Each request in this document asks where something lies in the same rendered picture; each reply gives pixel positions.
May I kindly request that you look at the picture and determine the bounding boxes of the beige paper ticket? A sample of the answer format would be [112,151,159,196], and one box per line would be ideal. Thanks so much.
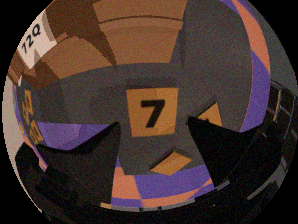
[17,8,57,69]

